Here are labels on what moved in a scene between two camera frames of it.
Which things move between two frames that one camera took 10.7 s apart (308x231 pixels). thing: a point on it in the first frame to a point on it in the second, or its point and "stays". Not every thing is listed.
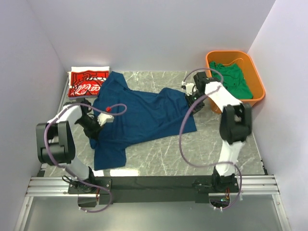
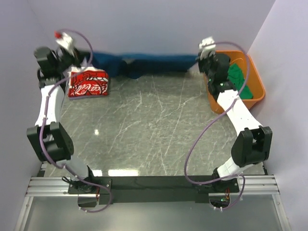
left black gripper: (94, 134) to (78, 57)
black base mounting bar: (146, 189) stays
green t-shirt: (234, 80) stays
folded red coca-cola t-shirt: (85, 83) stays
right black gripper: (196, 108) to (201, 62)
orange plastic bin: (252, 76) stays
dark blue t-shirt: (137, 115) to (135, 66)
